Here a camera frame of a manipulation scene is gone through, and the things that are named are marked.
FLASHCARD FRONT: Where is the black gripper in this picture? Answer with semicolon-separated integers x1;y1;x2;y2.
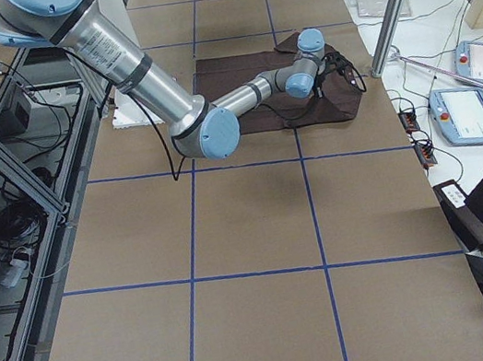
317;51;359;91

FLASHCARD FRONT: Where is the dark brown t-shirt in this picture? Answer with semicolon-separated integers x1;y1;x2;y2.
194;28;367;134

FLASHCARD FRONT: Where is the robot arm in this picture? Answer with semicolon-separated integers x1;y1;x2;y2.
0;0;328;159

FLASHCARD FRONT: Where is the near teach pendant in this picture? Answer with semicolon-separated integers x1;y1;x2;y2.
429;87;483;146

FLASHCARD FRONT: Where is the black remote box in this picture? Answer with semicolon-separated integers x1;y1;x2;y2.
433;180;468;209

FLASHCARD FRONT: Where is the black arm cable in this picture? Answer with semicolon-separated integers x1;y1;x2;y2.
63;29;198;198

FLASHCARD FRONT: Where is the aluminium frame structure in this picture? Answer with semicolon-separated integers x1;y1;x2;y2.
0;48;109;361

